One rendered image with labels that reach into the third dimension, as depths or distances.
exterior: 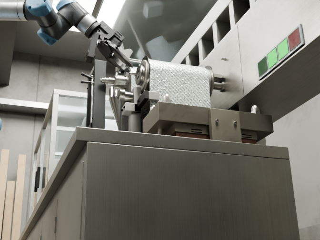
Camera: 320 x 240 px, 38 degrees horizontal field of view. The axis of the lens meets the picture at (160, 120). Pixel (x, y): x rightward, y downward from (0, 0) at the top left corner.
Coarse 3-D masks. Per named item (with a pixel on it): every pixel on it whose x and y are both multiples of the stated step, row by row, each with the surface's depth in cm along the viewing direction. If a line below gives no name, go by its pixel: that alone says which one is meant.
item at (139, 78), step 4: (140, 68) 170; (144, 68) 170; (140, 72) 169; (144, 72) 169; (136, 76) 174; (140, 76) 169; (144, 76) 169; (136, 80) 174; (140, 80) 170; (140, 84) 172
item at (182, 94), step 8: (152, 80) 166; (152, 88) 165; (160, 88) 166; (168, 88) 167; (176, 88) 169; (184, 88) 170; (192, 88) 171; (200, 88) 172; (208, 88) 173; (160, 96) 165; (176, 96) 167; (184, 96) 168; (192, 96) 170; (200, 96) 171; (208, 96) 172; (152, 104) 163; (184, 104) 167; (192, 104) 168; (200, 104) 170; (208, 104) 171
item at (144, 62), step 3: (144, 60) 172; (141, 63) 175; (144, 63) 171; (147, 66) 168; (147, 69) 168; (147, 72) 168; (147, 75) 168; (210, 75) 177; (144, 78) 169; (210, 78) 176; (144, 81) 169; (210, 81) 176; (144, 84) 169; (210, 84) 176; (141, 87) 172; (147, 87) 170; (147, 90) 172
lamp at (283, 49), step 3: (285, 39) 143; (282, 42) 145; (285, 42) 143; (279, 45) 146; (282, 45) 145; (285, 45) 143; (279, 48) 146; (282, 48) 144; (285, 48) 143; (279, 51) 146; (282, 51) 144; (285, 51) 143; (288, 51) 141; (279, 54) 146; (282, 54) 144; (285, 54) 143; (279, 57) 146
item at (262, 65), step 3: (261, 60) 156; (264, 60) 154; (258, 63) 158; (261, 63) 156; (264, 63) 154; (258, 66) 157; (261, 66) 155; (264, 66) 154; (261, 69) 155; (264, 69) 153; (261, 72) 155
